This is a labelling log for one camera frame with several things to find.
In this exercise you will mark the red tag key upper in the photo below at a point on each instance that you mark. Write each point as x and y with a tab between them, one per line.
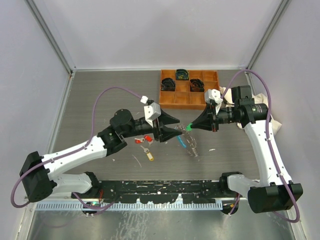
149	139

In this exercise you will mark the rolled belt top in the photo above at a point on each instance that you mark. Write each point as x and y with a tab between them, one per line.
182	75

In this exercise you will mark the red tag key lower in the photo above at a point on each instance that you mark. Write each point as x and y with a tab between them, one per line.
139	140

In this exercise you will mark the rolled belt left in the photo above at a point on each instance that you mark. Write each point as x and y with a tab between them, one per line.
168	85

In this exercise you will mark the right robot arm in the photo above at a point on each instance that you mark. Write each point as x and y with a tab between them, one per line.
275	190

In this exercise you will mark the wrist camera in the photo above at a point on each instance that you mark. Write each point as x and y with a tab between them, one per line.
151	113
213	95

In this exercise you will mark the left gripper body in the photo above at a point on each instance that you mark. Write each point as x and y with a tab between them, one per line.
141	128

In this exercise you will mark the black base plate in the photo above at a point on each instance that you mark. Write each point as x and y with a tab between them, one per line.
159	191

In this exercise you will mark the wooden compartment tray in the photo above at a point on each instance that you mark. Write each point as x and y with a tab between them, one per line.
182	98

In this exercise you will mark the blue-handled keyring with rings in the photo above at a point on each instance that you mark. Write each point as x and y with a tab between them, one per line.
187	141

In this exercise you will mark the yellow tag key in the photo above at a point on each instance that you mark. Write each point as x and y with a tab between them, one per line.
148	153

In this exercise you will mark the red tag key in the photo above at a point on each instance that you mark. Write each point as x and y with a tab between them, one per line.
139	140
149	139

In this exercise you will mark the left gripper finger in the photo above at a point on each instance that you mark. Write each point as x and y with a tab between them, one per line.
167	133
167	119

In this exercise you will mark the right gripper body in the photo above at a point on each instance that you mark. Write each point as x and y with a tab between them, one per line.
225	115

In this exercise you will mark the rolled brown belt middle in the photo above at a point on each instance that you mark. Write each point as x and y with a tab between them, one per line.
196	85

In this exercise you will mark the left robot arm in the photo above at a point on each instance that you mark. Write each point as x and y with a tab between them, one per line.
45	175

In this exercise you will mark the green tag key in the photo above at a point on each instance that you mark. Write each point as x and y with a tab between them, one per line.
189	127

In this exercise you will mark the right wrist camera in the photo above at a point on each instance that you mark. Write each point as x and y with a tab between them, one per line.
213	95

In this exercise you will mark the cream cloth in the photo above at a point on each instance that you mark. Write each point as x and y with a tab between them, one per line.
258	99

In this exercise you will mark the aluminium rail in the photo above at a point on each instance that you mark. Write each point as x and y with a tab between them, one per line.
62	197

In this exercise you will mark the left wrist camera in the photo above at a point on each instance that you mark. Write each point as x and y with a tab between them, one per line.
151	113

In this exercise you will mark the grey cable duct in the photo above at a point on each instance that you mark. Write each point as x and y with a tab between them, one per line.
138	206

